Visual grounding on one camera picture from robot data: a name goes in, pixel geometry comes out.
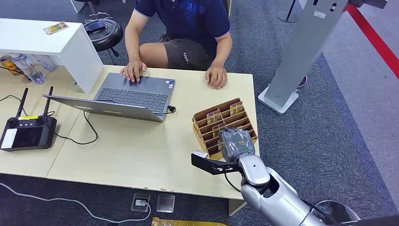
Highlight person's left hand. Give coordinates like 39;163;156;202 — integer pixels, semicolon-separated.
205;64;228;90

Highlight person's right hand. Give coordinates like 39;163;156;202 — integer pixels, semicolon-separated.
120;60;147;84

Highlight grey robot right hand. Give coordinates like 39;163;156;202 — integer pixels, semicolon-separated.
219;127;256;163

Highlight yellow printed card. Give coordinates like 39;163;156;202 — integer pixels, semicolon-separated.
229;100;244;116
43;21;70;35
211;121;227;138
206;109;222;125

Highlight cardboard card holder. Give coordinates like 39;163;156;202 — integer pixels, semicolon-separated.
192;97;258;161

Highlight person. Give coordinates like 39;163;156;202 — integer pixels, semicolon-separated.
120;0;233;90

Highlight grey laptop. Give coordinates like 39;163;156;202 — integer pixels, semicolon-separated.
43;72;176;123

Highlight black round stool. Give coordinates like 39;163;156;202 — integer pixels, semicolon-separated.
83;12;124;65

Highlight clear plastic bottle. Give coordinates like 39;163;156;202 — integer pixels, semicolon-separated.
9;53;47;85
33;55;59;73

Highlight metal floor plate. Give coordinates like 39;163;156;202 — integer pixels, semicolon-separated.
155;194;176;214

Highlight yellow packaging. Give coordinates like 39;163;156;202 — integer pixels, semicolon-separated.
151;217;229;226

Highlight white desk shelf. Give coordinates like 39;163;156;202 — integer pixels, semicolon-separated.
0;17;105;95

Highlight black stanchion base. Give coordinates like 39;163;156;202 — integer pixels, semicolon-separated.
277;0;300;24

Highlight silver kiosk stand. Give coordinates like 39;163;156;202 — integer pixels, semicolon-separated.
257;0;349;115

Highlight floor power socket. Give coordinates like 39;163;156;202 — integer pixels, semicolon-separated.
130;193;151;213

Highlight black remote controller with antennas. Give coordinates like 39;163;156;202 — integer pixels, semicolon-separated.
0;86;58;153

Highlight red barrier tape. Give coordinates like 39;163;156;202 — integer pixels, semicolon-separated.
344;3;399;81

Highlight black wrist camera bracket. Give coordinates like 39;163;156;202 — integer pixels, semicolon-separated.
191;150;241;176

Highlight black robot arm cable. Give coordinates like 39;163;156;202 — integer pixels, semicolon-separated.
224;172;242;194

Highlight black plug with cable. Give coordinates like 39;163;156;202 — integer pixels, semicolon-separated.
155;105;177;116

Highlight black laptop power cable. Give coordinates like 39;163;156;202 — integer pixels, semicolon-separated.
53;110;99;146

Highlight thin black cable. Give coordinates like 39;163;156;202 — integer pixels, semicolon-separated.
0;95;29;117

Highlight white floor cable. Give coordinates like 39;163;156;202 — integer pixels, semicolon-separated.
0;182;152;224

